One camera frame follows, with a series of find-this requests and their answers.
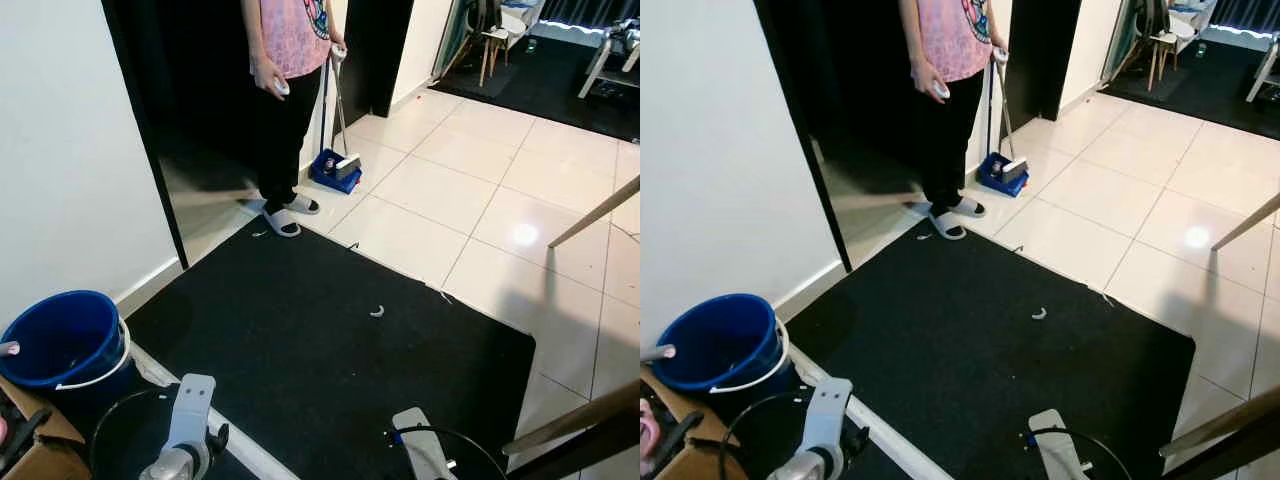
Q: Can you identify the black floor mat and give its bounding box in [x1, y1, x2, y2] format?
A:
[95, 215, 537, 480]
[735, 220, 1197, 480]

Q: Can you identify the open carton with black parts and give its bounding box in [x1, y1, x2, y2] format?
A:
[0, 373, 93, 480]
[640, 368, 736, 480]

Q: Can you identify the blue plastic bucket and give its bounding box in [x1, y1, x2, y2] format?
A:
[0, 290, 133, 393]
[650, 293, 793, 396]

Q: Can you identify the dark brown table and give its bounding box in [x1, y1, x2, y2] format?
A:
[1165, 425, 1280, 480]
[508, 412, 641, 480]

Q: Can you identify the person in pink shirt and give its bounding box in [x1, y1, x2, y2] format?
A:
[241, 0, 348, 239]
[897, 0, 1011, 242]

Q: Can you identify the black door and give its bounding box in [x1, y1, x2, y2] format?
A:
[1005, 0, 1083, 123]
[345, 0, 416, 119]

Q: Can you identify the black rug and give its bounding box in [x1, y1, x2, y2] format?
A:
[432, 30, 641, 143]
[1100, 38, 1280, 141]

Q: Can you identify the small wooden chair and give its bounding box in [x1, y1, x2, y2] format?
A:
[476, 0, 513, 89]
[1146, 0, 1183, 93]

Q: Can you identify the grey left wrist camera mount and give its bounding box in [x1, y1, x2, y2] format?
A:
[800, 378, 852, 453]
[165, 374, 217, 453]

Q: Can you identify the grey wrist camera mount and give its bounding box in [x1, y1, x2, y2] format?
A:
[800, 378, 852, 453]
[392, 407, 448, 480]
[1029, 409, 1086, 480]
[165, 374, 217, 453]

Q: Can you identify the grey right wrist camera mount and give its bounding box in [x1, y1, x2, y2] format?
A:
[1029, 409, 1086, 480]
[392, 407, 448, 480]

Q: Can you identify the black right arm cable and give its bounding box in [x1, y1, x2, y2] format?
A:
[385, 428, 506, 480]
[1022, 428, 1136, 480]

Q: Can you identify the black door frame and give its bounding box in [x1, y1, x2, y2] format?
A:
[752, 0, 853, 273]
[100, 0, 191, 269]

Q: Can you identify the blue long-handled dustpan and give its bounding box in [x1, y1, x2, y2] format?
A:
[309, 50, 363, 195]
[977, 50, 1030, 198]

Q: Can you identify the grey long-handled broom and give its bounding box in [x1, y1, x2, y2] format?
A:
[1000, 50, 1029, 186]
[332, 48, 363, 183]

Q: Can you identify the white metal frame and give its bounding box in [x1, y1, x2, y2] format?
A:
[1245, 35, 1280, 104]
[578, 18, 641, 101]

